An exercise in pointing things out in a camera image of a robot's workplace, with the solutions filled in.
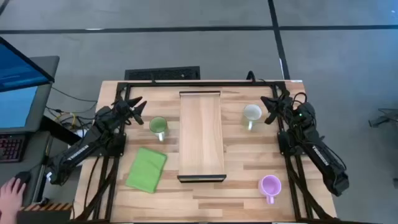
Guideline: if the black keyboard with red backlight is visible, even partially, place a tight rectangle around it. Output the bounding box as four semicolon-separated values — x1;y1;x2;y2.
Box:
0;133;26;164

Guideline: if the green mug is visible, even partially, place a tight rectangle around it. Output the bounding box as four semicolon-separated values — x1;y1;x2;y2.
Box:
149;116;170;142

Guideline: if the wooden shelf with black frame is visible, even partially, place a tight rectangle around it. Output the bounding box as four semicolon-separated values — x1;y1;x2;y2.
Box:
176;90;228;184

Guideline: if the grey side desk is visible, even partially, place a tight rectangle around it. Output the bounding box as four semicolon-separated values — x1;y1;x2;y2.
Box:
0;130;74;224

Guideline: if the green folded cloth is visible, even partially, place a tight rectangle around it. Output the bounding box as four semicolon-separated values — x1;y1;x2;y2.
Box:
124;146;169;195

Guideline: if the black framed computer monitor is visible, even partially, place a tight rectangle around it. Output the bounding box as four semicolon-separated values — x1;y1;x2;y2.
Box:
0;36;56;93

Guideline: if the white mug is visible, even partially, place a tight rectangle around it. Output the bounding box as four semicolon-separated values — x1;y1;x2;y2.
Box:
241;103;263;132

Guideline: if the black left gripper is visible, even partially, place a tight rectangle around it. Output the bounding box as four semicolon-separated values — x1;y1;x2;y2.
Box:
112;96;148;126

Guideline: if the black computer mouse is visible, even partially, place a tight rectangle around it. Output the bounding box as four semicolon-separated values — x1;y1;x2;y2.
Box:
14;170;32;186

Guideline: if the purple mug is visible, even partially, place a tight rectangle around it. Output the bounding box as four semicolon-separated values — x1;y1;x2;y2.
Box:
257;174;283;205

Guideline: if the person's hand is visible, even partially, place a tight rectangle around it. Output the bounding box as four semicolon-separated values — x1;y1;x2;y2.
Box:
0;177;27;224

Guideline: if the grey framed computer monitor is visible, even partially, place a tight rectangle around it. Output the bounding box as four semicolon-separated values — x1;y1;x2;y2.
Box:
0;55;61;135

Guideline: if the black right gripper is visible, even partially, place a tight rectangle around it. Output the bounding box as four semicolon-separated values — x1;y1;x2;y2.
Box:
260;94;300;126

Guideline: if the black aluminium table frame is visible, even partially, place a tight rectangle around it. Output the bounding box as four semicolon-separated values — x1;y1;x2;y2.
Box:
72;80;339;223

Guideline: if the yellow cable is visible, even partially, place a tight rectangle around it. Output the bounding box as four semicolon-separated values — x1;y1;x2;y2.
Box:
53;111;78;130

